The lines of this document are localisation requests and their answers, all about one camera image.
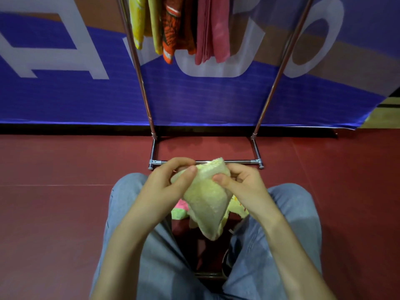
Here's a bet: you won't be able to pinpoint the person's left hand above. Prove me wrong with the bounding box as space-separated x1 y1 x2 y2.
130 157 198 230

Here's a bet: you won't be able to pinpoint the metal towel rack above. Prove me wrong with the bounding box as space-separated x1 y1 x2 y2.
115 0 315 171

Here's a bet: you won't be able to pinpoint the blue printed banner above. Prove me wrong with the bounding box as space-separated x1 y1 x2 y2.
0 0 400 130

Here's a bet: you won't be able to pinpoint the person's left forearm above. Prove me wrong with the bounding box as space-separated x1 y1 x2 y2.
90 215 165 300

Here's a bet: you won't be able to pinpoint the chrome metal bar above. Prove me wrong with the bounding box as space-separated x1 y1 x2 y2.
193 271 229 280

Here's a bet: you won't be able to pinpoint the light green towel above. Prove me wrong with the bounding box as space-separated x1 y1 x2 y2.
171 207 190 221

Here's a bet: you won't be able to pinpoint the person's right hand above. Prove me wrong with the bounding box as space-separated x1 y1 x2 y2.
212 163 283 227

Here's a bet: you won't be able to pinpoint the orange brown patterned towel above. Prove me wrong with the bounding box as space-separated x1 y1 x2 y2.
161 0 198 65

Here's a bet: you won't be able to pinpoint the yellow patterned towel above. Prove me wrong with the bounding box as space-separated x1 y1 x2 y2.
128 0 164 56

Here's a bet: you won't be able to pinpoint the pale yellow striped towel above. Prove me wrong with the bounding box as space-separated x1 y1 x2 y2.
218 196 250 238

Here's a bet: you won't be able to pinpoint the person's grey trousers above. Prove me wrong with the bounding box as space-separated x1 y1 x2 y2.
89 172 323 300

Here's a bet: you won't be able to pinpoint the person's right shoe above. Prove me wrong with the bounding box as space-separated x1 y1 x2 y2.
221 246 240 278

